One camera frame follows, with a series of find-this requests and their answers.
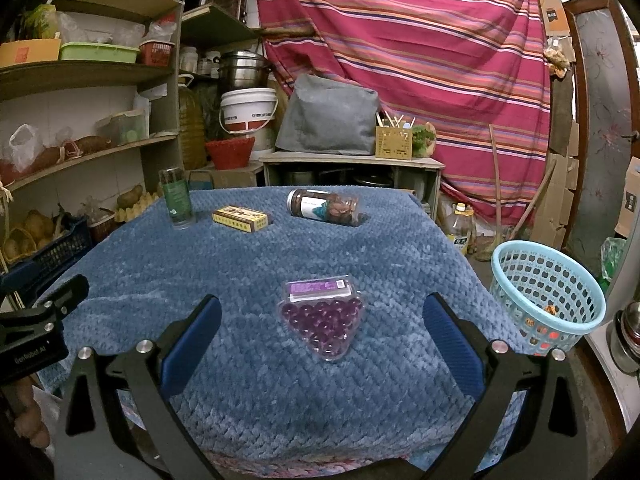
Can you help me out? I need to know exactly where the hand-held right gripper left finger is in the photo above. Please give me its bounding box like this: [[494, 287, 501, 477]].
[[54, 294, 236, 480]]

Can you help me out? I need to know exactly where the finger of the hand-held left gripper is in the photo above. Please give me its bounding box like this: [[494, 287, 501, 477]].
[[32, 274, 91, 318]]

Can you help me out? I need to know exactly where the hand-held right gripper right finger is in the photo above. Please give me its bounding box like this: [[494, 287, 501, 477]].
[[417, 292, 591, 480]]

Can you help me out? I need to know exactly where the light blue plastic basket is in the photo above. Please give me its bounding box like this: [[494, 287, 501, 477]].
[[491, 240, 607, 356]]

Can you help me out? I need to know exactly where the purple bead package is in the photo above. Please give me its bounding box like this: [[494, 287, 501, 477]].
[[277, 275, 368, 363]]

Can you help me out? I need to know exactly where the person's left hand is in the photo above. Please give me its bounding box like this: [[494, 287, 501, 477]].
[[12, 380, 51, 448]]

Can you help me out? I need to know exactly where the blue plastic crate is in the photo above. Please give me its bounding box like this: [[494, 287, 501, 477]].
[[0, 215, 95, 293]]

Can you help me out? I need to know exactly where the blue knitted blanket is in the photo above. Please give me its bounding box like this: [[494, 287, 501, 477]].
[[37, 185, 541, 466]]

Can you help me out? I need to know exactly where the clear oil bottle yellow label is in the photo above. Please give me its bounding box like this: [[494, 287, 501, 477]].
[[446, 202, 475, 256]]

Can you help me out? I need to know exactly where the yellow egg tray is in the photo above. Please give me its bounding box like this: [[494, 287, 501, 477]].
[[115, 192, 161, 222]]

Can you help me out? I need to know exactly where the small yellow box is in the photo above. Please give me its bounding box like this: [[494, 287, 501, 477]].
[[212, 205, 271, 233]]

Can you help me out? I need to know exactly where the green tall jar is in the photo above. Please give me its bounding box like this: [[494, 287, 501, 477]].
[[158, 167, 193, 231]]

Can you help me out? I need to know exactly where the sweet potato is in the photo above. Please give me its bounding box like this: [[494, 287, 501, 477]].
[[75, 135, 113, 156]]

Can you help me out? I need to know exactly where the white plastic bag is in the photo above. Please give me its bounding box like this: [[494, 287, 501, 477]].
[[9, 124, 41, 173]]

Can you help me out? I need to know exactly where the wooden broom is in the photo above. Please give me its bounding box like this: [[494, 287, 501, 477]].
[[475, 124, 521, 261]]

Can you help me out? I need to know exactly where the brown cardboard box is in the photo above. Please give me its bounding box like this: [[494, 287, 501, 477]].
[[187, 167, 263, 191]]

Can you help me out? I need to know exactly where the clear plastic container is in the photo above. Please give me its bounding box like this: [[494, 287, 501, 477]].
[[97, 109, 151, 146]]

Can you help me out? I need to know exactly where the green plastic bag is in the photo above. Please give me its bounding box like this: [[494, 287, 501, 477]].
[[600, 236, 627, 281]]

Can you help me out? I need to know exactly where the clear jar of nuts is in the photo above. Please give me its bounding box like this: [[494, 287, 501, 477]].
[[286, 188, 361, 224]]

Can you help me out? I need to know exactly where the red plastic basket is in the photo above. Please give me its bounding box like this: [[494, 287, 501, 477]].
[[205, 137, 256, 170]]

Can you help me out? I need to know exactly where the green vegetable bundle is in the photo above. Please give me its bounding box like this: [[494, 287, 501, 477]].
[[412, 122, 437, 158]]

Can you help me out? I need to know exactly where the yellow chopstick holder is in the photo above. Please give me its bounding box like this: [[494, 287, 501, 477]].
[[375, 126, 413, 161]]

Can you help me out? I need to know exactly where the low grey cabinet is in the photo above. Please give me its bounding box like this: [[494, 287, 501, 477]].
[[259, 151, 446, 211]]

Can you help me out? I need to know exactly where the large yellow oil bottle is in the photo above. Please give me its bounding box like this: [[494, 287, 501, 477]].
[[177, 74, 207, 171]]

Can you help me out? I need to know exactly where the wooden shelf unit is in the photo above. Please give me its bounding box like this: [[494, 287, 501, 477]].
[[0, 0, 186, 281]]

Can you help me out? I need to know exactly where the bunch of wooden chopsticks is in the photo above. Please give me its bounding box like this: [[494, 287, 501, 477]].
[[376, 112, 417, 130]]

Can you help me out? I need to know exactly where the tall cardboard box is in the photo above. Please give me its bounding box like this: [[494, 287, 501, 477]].
[[614, 157, 640, 238]]

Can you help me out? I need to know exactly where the white plastic bucket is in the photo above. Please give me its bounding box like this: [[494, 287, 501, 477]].
[[219, 88, 278, 136]]

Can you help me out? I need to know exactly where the yellow cardboard box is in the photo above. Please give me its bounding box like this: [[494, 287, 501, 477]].
[[0, 38, 63, 68]]

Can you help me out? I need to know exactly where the green plastic tray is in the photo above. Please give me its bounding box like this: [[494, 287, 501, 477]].
[[59, 41, 141, 64]]

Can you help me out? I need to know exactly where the grey cushion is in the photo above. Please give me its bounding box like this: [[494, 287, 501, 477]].
[[275, 74, 381, 156]]

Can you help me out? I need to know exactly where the small red basket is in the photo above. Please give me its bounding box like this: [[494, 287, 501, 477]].
[[138, 40, 176, 67]]

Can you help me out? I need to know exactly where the steel pot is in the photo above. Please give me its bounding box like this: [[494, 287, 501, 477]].
[[217, 51, 273, 92]]

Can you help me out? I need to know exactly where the leafy green vegetable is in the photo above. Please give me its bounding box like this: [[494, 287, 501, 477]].
[[20, 4, 61, 41]]

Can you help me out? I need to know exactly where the red striped cloth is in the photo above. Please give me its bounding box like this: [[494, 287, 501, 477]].
[[255, 0, 553, 231]]

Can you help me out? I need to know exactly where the dark wooden shelf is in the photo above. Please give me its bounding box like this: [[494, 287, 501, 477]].
[[180, 0, 261, 76]]

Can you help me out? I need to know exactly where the cardboard sheet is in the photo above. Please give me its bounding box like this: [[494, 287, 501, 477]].
[[535, 0, 571, 36]]

